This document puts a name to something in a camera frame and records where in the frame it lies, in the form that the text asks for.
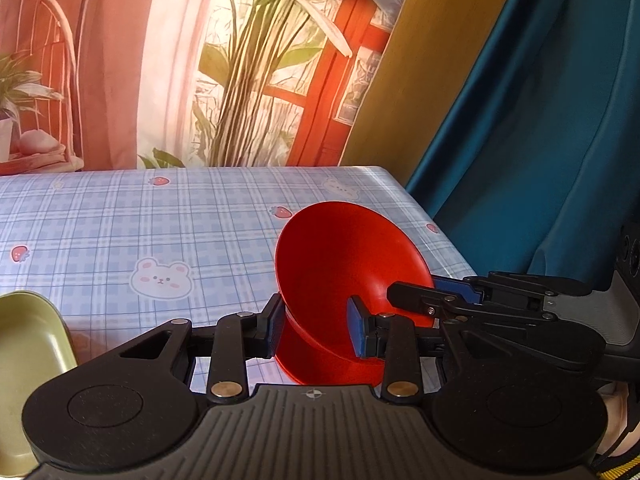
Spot green bowl near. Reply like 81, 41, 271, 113
0, 290, 79, 479

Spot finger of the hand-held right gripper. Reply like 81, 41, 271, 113
387, 281, 557, 324
432, 270, 592, 307

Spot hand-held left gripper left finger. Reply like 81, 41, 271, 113
120, 294, 289, 406

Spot blue plaid tablecloth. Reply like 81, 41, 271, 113
0, 165, 479, 397

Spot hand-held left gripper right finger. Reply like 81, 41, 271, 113
346, 296, 507, 404

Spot yellow curtain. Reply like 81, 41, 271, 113
340, 0, 527, 187

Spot blue curtain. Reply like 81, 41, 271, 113
405, 0, 640, 287

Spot red bowl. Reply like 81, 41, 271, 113
274, 201, 436, 387

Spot yellow black strap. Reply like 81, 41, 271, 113
597, 457, 640, 480

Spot printed wall cloth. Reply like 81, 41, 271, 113
0, 0, 427, 177

